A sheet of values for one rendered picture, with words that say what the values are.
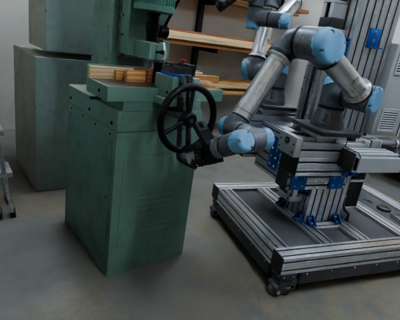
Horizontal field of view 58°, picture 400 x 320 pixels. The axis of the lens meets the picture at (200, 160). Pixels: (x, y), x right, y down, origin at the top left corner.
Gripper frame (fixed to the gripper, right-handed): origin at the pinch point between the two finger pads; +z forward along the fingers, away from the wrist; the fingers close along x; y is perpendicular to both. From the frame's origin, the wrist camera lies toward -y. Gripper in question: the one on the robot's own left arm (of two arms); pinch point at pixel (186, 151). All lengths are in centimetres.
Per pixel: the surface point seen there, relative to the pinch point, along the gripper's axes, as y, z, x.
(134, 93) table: -27.2, 11.7, -11.3
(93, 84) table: -34.5, 22.3, -23.6
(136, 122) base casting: -16.4, 17.6, -10.3
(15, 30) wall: -149, 225, -8
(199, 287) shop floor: 63, 32, 13
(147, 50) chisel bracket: -47.3, 15.9, 0.9
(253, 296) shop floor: 72, 17, 33
